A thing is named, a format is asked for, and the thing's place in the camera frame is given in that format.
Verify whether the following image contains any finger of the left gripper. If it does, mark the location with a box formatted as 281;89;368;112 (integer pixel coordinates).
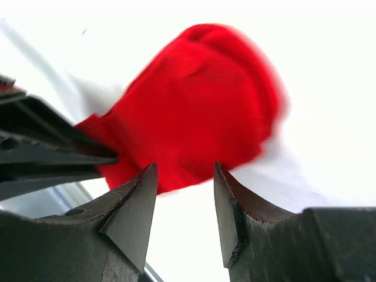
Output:
1;129;118;200
1;76;117;159

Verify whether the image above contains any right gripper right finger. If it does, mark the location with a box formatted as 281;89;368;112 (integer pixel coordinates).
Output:
214;163;375;281

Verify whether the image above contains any red sock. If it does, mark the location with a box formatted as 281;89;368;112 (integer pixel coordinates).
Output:
77;23;286;194

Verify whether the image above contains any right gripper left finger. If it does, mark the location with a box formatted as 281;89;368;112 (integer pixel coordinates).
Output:
1;163;158;281

